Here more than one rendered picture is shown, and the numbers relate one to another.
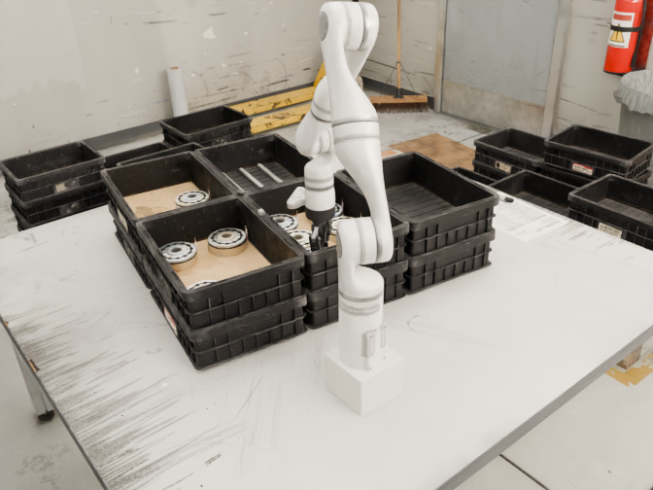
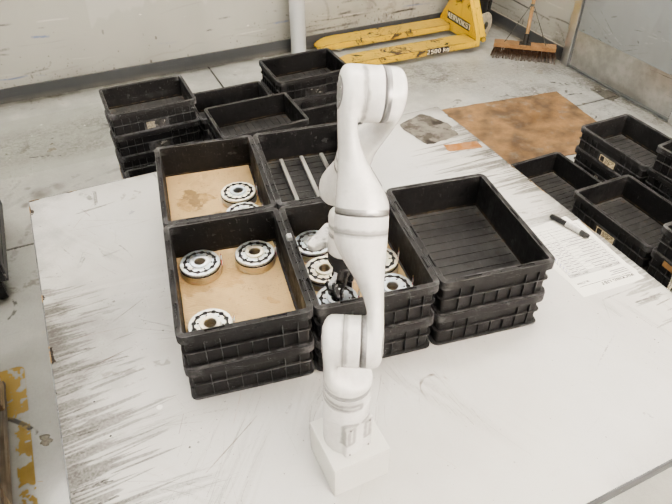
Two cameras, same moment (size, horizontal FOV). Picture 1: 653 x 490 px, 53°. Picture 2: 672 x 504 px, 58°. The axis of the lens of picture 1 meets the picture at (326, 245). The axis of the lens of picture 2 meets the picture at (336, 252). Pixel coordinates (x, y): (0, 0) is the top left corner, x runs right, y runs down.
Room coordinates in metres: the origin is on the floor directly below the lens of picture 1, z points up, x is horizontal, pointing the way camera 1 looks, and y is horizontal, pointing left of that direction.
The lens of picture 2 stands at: (0.42, -0.20, 1.89)
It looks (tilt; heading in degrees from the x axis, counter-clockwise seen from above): 41 degrees down; 13
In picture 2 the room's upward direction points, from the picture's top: straight up
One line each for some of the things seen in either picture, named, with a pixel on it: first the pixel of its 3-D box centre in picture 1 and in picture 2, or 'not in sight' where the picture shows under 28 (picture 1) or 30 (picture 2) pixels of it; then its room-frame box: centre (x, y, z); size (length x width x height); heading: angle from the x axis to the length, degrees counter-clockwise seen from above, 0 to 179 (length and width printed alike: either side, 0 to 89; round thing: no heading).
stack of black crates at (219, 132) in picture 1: (210, 158); (305, 104); (3.31, 0.61, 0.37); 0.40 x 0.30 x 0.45; 128
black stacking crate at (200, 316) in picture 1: (219, 260); (235, 284); (1.42, 0.27, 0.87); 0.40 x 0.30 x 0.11; 28
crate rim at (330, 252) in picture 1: (322, 212); (353, 246); (1.56, 0.01, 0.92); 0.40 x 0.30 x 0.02; 28
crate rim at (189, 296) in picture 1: (216, 242); (233, 268); (1.42, 0.27, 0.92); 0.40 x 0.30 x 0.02; 28
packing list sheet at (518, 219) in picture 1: (509, 214); (578, 253); (1.93, -0.61, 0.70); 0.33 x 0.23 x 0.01; 37
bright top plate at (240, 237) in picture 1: (226, 237); (254, 253); (1.55, 0.27, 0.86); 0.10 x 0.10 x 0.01
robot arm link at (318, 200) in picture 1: (312, 192); (336, 235); (1.47, 0.03, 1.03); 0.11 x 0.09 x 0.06; 73
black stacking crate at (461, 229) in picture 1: (413, 202); (461, 241); (1.71, -0.26, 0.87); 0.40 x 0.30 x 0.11; 28
